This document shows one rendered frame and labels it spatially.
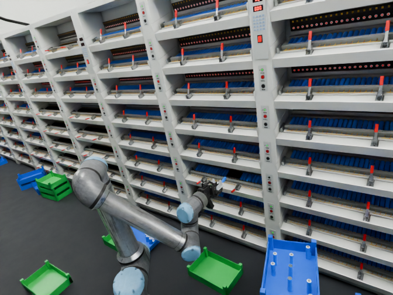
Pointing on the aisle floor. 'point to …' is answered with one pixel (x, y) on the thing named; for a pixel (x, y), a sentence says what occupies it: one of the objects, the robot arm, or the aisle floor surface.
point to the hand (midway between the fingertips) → (220, 184)
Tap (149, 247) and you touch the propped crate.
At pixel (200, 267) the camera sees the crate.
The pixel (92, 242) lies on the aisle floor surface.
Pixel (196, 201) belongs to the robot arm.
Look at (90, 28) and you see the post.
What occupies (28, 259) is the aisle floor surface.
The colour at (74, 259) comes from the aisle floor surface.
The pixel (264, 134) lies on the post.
